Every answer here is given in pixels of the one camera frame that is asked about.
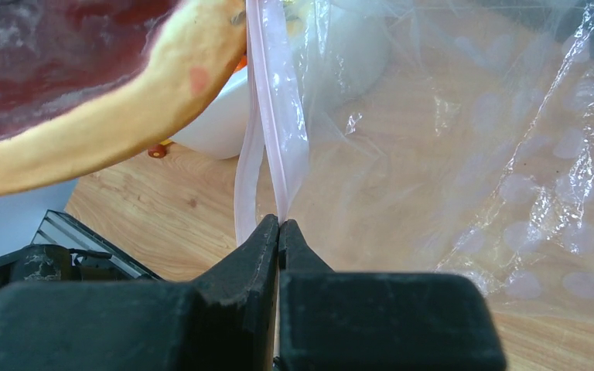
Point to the white plastic basket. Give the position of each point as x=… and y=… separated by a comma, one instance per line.
x=219, y=131

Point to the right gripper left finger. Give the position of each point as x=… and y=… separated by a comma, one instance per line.
x=222, y=320

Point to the clear zip top bag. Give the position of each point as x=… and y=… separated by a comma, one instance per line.
x=446, y=136

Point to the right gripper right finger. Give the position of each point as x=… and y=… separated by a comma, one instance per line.
x=332, y=320

